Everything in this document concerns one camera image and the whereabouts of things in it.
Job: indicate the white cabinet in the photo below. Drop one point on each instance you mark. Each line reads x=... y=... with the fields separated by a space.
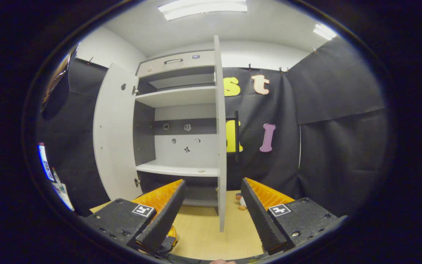
x=185 y=146

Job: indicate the small plush toy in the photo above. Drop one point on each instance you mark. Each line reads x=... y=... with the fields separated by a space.
x=241 y=201

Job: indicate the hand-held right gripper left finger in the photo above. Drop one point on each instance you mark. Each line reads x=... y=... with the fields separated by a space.
x=167 y=216

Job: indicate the black backdrop cloth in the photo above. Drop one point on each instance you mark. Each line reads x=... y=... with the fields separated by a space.
x=343 y=146

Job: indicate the small ceiling light panel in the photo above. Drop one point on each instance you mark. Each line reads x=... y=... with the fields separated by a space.
x=324 y=32

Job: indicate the white cabinet door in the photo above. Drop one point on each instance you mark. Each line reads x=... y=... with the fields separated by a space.
x=115 y=139
x=221 y=146

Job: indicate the long ceiling light panel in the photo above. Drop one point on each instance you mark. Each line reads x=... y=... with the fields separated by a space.
x=203 y=8

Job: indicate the white printed board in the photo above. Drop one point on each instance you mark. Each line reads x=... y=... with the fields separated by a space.
x=48 y=165

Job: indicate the white cabinet drawer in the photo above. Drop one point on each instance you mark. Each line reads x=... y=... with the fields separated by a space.
x=181 y=62

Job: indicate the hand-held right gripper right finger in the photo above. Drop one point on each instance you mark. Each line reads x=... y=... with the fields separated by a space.
x=260 y=216

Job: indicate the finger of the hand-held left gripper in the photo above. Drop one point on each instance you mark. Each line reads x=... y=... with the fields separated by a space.
x=173 y=234

